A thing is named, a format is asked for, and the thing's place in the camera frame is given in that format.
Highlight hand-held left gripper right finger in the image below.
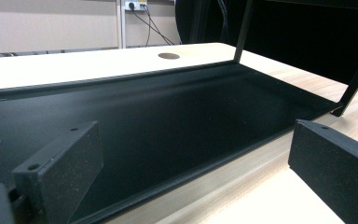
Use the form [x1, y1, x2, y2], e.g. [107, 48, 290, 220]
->
[287, 119, 358, 224]

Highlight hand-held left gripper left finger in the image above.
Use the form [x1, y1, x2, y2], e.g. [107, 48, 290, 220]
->
[11, 120, 104, 224]

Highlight black two-tier metal rack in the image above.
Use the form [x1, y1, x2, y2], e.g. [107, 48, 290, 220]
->
[0, 0, 358, 224]

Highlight white desk partition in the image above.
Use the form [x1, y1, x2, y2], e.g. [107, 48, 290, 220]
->
[0, 0, 181, 55]

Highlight round table grommet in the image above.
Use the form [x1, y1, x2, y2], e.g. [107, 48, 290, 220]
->
[158, 52, 181, 61]

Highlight black metal frame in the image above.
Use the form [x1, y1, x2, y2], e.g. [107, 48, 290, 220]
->
[175, 0, 358, 94]

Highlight black cables from outlet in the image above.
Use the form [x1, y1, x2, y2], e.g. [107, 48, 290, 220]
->
[130, 3, 176, 48]

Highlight wall power outlet with plugs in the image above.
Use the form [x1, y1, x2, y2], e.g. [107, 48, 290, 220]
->
[124, 0, 148, 12]

